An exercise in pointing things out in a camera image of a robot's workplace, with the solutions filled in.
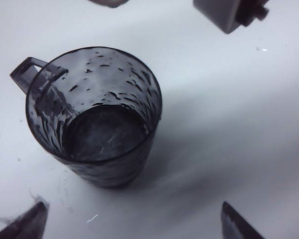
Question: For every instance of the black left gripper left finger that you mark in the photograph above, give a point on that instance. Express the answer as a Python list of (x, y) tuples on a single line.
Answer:
[(27, 224)]

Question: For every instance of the grey transparent plastic cup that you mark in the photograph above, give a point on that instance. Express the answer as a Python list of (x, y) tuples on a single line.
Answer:
[(97, 117)]

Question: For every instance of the dark grey rounded object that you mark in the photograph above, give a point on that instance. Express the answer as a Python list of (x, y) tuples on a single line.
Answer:
[(109, 2)]

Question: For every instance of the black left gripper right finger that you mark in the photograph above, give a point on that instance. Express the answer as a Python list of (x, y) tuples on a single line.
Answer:
[(235, 224)]

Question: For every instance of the grey block with black connector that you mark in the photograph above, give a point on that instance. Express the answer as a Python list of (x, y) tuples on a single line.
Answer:
[(221, 15)]

